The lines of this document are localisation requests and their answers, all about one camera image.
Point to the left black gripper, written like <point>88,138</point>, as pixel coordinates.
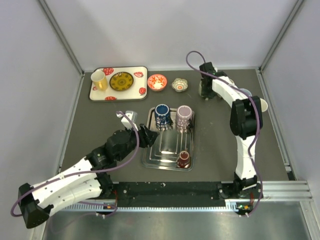
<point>147,137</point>

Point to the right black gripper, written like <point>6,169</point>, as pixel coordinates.
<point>205,94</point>

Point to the pale blue footed mug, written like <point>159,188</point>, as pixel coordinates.
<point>246,91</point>

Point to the grey blue mug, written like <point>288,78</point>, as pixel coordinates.
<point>264,105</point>

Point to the light green mug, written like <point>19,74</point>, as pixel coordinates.
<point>200,90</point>

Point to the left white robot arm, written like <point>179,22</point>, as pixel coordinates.
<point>87,179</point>

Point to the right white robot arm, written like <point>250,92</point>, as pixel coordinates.
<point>245,121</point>

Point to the dark blue mug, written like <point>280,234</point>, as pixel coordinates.
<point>162,114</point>

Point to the lilac mug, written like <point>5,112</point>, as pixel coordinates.
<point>184,119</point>

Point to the dark red brown mug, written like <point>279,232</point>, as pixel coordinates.
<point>183,160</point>

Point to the yellow mug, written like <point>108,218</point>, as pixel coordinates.
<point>99,80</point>

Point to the metal tray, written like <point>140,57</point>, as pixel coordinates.
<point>169,143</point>

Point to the small flower shaped bowl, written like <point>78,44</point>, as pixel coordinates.
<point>180,85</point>

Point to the strawberry pattern tray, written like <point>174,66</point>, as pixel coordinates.
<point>137,91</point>

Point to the red patterned bowl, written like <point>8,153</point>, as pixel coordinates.
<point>157,82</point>

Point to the yellow patterned plate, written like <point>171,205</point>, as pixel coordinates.
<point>121,81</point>

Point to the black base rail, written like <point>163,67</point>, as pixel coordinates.
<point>174,194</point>

